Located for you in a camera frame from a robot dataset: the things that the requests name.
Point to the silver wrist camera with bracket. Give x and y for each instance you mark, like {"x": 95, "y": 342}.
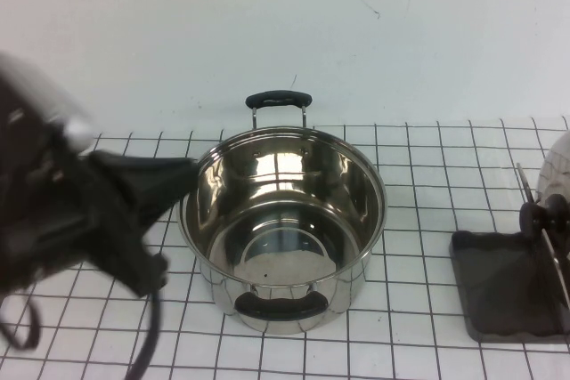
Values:
{"x": 67, "y": 126}

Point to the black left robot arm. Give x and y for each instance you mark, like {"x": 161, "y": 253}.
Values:
{"x": 13, "y": 255}

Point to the white black-grid tablecloth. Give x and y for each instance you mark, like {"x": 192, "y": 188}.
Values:
{"x": 423, "y": 202}

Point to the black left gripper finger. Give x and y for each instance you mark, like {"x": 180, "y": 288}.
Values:
{"x": 165, "y": 168}
{"x": 160, "y": 206}

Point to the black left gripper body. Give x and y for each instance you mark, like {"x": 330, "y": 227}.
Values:
{"x": 89, "y": 228}

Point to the stainless steel pot lid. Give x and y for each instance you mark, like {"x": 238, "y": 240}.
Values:
{"x": 552, "y": 175}

